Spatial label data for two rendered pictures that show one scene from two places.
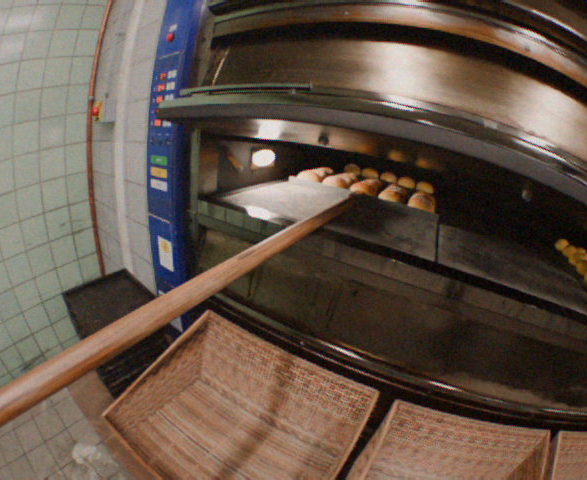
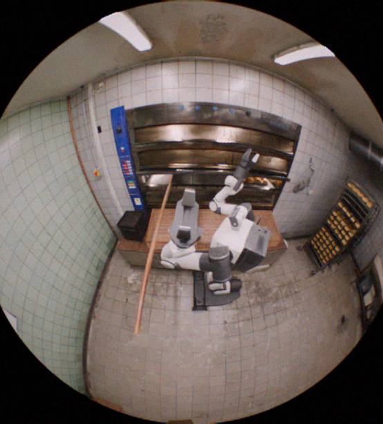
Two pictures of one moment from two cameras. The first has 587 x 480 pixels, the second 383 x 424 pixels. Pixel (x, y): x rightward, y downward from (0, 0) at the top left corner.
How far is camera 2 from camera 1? 0.95 m
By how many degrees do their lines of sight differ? 28
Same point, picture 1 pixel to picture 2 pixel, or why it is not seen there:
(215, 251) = (150, 195)
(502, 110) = (197, 160)
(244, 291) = (160, 200)
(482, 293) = (201, 186)
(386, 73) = (177, 158)
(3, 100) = (53, 184)
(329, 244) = (174, 186)
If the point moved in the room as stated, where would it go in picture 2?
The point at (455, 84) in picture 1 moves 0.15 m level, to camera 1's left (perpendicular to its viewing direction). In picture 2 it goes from (189, 157) to (176, 160)
